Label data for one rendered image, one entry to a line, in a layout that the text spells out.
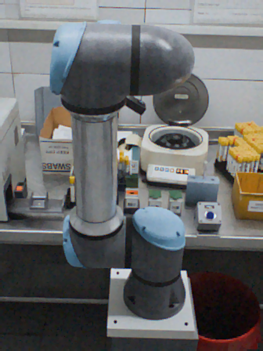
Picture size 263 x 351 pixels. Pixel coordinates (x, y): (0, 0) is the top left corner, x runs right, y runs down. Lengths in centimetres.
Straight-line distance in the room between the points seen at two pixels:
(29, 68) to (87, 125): 110
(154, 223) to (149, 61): 38
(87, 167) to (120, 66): 21
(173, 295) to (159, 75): 53
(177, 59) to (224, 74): 112
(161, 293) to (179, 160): 65
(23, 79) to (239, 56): 86
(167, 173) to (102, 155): 77
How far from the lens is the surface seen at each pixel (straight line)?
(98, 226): 92
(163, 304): 104
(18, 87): 189
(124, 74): 72
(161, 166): 158
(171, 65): 73
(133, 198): 137
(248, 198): 141
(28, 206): 140
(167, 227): 96
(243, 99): 190
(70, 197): 146
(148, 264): 98
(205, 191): 144
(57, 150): 158
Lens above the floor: 170
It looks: 31 degrees down
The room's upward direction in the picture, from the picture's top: 2 degrees clockwise
